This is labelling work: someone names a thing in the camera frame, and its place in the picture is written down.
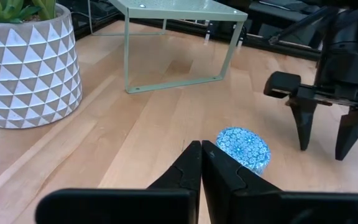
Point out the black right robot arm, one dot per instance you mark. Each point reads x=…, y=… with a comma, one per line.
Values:
x=350, y=28

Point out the blue patterned candle tin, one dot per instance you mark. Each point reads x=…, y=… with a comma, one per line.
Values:
x=244, y=146

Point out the succulent in triangle-pattern pot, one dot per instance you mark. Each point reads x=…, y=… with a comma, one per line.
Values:
x=26, y=81

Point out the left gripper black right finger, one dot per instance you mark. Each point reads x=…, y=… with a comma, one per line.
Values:
x=219, y=180

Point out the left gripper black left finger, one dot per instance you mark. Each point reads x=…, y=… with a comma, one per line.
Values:
x=185, y=174

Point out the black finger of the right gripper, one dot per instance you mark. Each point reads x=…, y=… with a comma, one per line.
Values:
x=350, y=133
x=304, y=121

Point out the green perforated metal shelf riser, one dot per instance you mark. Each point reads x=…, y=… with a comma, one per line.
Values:
x=182, y=11

